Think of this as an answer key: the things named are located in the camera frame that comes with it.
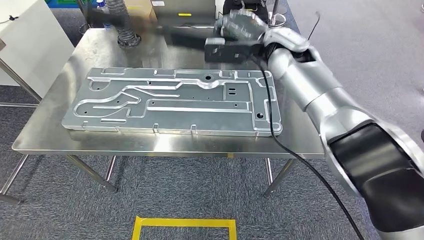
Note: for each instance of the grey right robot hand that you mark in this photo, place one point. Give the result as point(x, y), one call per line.
point(242, 26)

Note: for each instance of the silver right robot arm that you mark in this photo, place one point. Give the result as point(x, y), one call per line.
point(314, 86)

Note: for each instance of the stainless steel workbench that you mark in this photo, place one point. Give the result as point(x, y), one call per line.
point(165, 145)

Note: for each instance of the black device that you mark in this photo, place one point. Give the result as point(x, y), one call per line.
point(255, 6)

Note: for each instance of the chrome stanchion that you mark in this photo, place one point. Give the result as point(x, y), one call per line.
point(277, 21)

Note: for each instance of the grey metal box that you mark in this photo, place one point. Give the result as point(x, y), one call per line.
point(198, 10)

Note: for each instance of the cardboard box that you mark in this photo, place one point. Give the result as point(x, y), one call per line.
point(142, 11)

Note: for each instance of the machined aluminium plate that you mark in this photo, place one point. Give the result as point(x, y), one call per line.
point(198, 119)

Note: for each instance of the small yellow tape strip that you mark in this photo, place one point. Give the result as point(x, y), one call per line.
point(230, 155)

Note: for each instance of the white cabinet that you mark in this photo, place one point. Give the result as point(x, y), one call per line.
point(33, 49)

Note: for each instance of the steel side table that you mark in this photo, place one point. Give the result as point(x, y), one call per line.
point(10, 198)

